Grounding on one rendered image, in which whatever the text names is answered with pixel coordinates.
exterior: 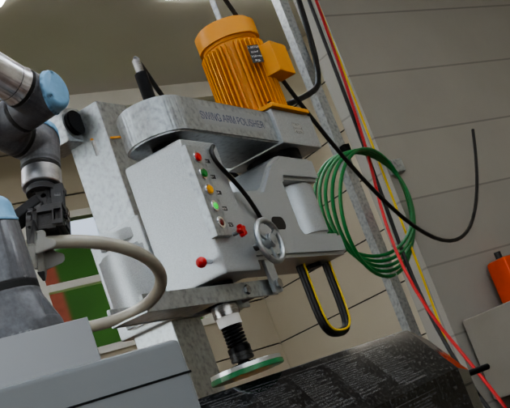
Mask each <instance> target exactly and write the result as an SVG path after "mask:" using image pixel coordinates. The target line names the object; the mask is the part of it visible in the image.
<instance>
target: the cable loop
mask: <svg viewBox="0 0 510 408"><path fill-rule="evenodd" d="M322 268H323V270H324V272H325V276H326V278H327V280H328V283H329V286H330V289H331V291H332V293H333V296H334V299H335V302H336V304H337V306H338V311H339V313H340V317H341V319H342V327H340V328H337V329H335V328H334V327H333V326H332V325H331V324H330V323H329V321H328V320H327V318H326V316H325V314H324V311H323V309H322V307H321V304H320V301H319V299H318V297H317V294H316V291H315V289H314V286H313V284H312V280H311V279H310V276H309V273H308V270H307V268H306V265H305V263H304V264H301V265H298V266H297V267H296V269H297V272H298V275H299V277H300V280H301V282H302V285H303V287H304V291H305V293H306V296H307V298H308V302H309V303H310V306H311V308H312V311H313V314H314V316H315V318H316V319H317V323H318V325H319V326H320V327H321V329H322V330H323V331H324V332H325V333H326V334H327V335H329V336H330V337H341V336H343V335H345V334H346V333H348V331H349V330H350V327H351V316H350V313H349V310H348V307H347V305H346V301H345V298H344V296H343V293H342V290H341V287H340V286H339V283H338V280H337V277H336V275H335V273H334V269H333V267H332V265H331V262H330V261H328V262H326V263H324V264H322Z"/></svg>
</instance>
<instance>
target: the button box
mask: <svg viewBox="0 0 510 408"><path fill-rule="evenodd" d="M195 151H196V152H198V153H199V154H200V155H201V156H202V162H201V163H198V162H197V161H196V160H195V158H194V156H193V153H194V152H195ZM179 152H180V153H181V158H182V160H183V162H184V165H185V169H186V171H187V173H188V176H189V180H190V182H191V185H192V187H193V191H194V193H195V196H196V199H197V201H198V205H199V207H200V210H201V212H202V216H203V218H204V220H205V223H206V227H207V230H208V232H209V234H210V238H211V239H215V238H228V237H229V236H232V232H231V229H230V227H229V225H228V222H227V218H226V216H225V214H224V211H223V208H222V205H221V202H220V200H219V196H218V194H217V192H216V189H215V185H214V183H213V181H212V178H211V175H210V172H209V169H208V167H207V165H206V161H205V159H204V156H203V154H202V150H201V147H200V146H193V145H184V146H182V147H179ZM200 168H204V169H206V171H207V173H208V175H207V176H208V177H207V179H204V178H203V177H202V176H201V174H200V172H199V169H200ZM206 184H209V185H211V186H212V187H213V189H214V194H213V195H209V194H208V193H207V191H206ZM212 200H215V201H216V202H217V203H218V204H219V211H215V210H214V209H213V207H212V205H211V201H212ZM219 216H220V217H222V218H223V220H224V221H225V224H226V226H225V228H222V227H220V226H219V224H218V221H217V218H218V217H219Z"/></svg>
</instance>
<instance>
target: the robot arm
mask: <svg viewBox="0 0 510 408"><path fill-rule="evenodd" d="M0 100H1V102H0V151H1V152H3V153H5V154H8V155H10V156H12V157H14V158H16V159H19V160H20V168H21V187H22V190H23V192H24V193H25V194H26V196H27V198H28V200H27V201H26V202H25V203H23V204H22V205H21V206H19V207H18V208H16V209H15V210H14V208H13V206H12V204H11V202H10V201H9V200H8V199H7V198H5V197H3V196H0V338H5V337H9V336H12V335H16V334H21V333H25V332H28V331H32V330H35V329H41V328H44V327H48V326H51V325H57V324H61V323H64V321H63V319H62V317H61V315H60V314H59V313H58V312H57V310H56V309H55V308H54V307H53V305H52V304H51V303H50V302H49V301H48V300H47V298H46V297H45V296H44V294H43V293H42V291H41V289H40V284H39V282H38V279H37V276H36V272H35V270H38V271H37V273H38V275H39V276H40V278H41V279H42V280H43V281H46V277H47V270H48V269H50V268H52V267H54V266H57V265H59V264H61V263H63V262H64V261H65V256H64V254H63V253H59V252H56V251H54V249H52V248H54V247H55V245H56V241H55V240H52V239H48V238H46V236H56V235H71V230H70V212H69V214H68V211H69V210H68V208H67V207H66V196H67V195H66V189H65V188H64V185H63V184H62V169H61V154H60V143H61V140H60V136H59V133H58V129H57V127H56V126H55V125H54V124H53V123H52V122H51V121H49V119H51V118H52V117H54V116H56V115H58V114H60V112H61V111H62V110H64V109H65V108H66V107H67V106H68V104H69V101H70V95H69V92H68V89H67V86H66V84H65V83H64V81H63V80H62V78H61V77H60V76H59V75H58V74H56V73H55V72H53V71H51V70H44V71H42V72H41V73H40V74H37V73H36V72H35V71H33V70H31V69H29V68H28V67H24V66H22V65H21V64H19V63H18V62H16V61H14V60H13V59H11V58H9V57H8V56H6V55H5V54H3V53H1V52H0ZM66 208H67V209H66ZM24 227H26V237H27V244H28V246H27V245H26V242H25V239H24V237H23V233H22V230H21V229H23V228H24ZM34 269H35V270H34Z"/></svg>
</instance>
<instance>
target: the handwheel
mask: <svg viewBox="0 0 510 408"><path fill-rule="evenodd" d="M261 223H264V224H266V225H267V226H268V227H269V228H270V229H271V230H272V231H271V232H270V233H268V234H265V233H264V232H262V231H260V225H261ZM253 232H254V237H255V240H256V242H257V243H256V244H254V245H253V248H254V250H255V251H257V250H260V251H261V253H262V254H263V255H264V257H265V258H266V259H267V260H268V261H270V262H272V263H274V264H281V263H282V262H283V261H284V259H285V257H286V246H285V243H284V240H283V237H282V235H281V233H280V231H279V230H278V228H277V227H276V226H275V225H274V223H273V222H271V221H270V220H269V219H267V218H264V217H261V218H258V219H257V220H256V221H255V224H254V226H253ZM261 238H262V240H261ZM277 244H279V248H280V256H279V257H278V253H277V251H276V248H275V246H277ZM266 248H268V249H271V251H272V253H273V256H272V255H271V254H270V253H269V252H268V251H267V249H266Z"/></svg>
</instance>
